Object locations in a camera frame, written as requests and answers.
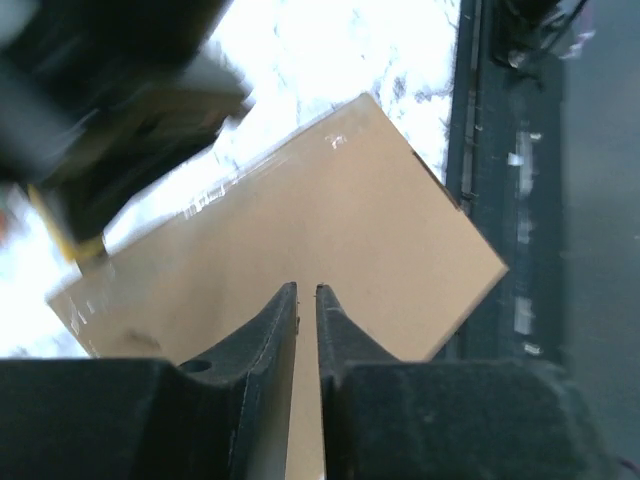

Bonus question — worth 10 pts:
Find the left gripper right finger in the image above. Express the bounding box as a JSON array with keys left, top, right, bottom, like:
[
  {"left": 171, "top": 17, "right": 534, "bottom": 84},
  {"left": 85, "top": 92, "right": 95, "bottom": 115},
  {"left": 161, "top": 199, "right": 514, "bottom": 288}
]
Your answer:
[{"left": 316, "top": 284, "right": 639, "bottom": 479}]

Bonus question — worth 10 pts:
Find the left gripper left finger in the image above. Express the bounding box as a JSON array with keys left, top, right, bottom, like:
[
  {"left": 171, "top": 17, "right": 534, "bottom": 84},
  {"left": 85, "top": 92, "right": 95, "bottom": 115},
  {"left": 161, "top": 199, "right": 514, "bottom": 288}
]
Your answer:
[{"left": 1, "top": 283, "right": 298, "bottom": 479}]

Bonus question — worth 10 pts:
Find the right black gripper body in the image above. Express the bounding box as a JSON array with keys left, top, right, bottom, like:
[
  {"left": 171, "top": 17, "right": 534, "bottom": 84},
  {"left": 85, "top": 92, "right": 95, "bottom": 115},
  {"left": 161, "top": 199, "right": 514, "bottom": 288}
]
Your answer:
[{"left": 1, "top": 0, "right": 249, "bottom": 240}]

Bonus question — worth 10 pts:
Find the yellow utility knife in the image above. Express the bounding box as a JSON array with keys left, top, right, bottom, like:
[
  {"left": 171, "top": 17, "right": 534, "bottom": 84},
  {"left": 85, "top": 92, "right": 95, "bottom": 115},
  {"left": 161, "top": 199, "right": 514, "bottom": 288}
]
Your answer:
[{"left": 26, "top": 185, "right": 109, "bottom": 275}]

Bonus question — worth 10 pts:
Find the brown cardboard express box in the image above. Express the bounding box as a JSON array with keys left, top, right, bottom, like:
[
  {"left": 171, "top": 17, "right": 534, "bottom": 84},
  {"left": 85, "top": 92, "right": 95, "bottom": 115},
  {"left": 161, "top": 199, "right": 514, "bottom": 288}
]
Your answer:
[{"left": 50, "top": 94, "right": 506, "bottom": 479}]

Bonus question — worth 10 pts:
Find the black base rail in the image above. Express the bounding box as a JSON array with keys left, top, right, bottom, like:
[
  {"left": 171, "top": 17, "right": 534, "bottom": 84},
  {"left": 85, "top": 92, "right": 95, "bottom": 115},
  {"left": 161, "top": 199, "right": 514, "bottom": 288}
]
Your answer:
[{"left": 439, "top": 0, "right": 640, "bottom": 366}]

